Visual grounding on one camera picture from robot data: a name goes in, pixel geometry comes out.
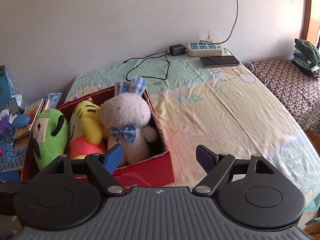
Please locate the white blue power strip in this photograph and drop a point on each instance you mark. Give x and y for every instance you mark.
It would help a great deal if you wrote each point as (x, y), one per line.
(204, 49)

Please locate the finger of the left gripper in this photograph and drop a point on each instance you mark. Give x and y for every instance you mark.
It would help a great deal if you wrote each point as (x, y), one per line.
(9, 176)

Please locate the black smartphone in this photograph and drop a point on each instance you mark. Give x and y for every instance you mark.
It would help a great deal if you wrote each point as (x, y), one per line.
(219, 61)

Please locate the red cardboard box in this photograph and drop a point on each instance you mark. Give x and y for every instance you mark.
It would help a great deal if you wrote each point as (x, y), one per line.
(153, 172)

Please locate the white bunny plush blue bow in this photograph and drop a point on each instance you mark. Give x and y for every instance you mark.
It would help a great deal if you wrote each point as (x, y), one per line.
(125, 119)

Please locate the pastel cartoon bed sheet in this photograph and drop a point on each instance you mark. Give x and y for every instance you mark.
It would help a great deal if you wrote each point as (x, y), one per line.
(226, 109)

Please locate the green frog-hood plush toy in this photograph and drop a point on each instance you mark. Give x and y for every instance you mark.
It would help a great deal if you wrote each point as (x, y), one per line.
(49, 136)

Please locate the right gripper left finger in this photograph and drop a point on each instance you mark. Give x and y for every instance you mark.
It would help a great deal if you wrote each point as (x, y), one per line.
(100, 168)

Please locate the folded green clothes pile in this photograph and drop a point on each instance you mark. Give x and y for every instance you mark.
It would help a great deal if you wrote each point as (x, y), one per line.
(306, 58)

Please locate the wooden window frame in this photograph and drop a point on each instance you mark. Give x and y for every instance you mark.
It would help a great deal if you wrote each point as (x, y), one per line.
(310, 23)

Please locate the blue packaged toy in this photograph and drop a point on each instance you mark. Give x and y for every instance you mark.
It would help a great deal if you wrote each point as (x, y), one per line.
(6, 87)

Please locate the white charger plug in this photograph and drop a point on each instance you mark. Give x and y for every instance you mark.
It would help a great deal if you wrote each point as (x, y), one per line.
(211, 38)

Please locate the cluttered toys and books pile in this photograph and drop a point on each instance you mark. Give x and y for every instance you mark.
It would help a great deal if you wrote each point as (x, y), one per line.
(15, 131)

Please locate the yellow tiger plush red shirt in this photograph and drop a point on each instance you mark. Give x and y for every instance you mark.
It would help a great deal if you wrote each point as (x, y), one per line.
(85, 134)

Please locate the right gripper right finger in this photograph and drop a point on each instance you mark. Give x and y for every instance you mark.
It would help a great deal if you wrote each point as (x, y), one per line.
(217, 168)

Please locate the black power adapter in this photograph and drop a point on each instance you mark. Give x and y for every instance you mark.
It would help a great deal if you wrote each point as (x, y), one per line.
(177, 49)

